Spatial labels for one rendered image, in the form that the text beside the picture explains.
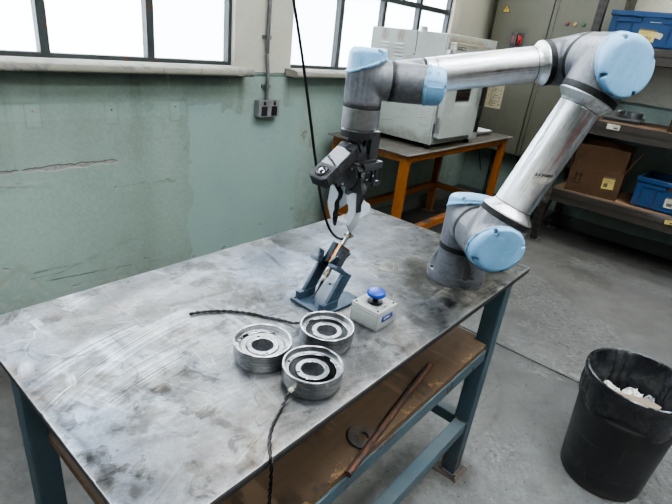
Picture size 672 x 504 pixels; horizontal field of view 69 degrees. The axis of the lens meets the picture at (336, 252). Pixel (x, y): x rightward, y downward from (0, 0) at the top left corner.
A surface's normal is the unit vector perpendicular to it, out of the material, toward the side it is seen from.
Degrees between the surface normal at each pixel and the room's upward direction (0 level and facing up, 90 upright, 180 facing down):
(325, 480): 0
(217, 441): 0
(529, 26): 90
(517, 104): 90
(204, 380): 0
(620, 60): 83
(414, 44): 90
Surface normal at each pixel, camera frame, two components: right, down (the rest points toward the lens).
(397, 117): -0.65, 0.24
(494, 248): 0.03, 0.52
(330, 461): 0.11, -0.91
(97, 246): 0.75, 0.34
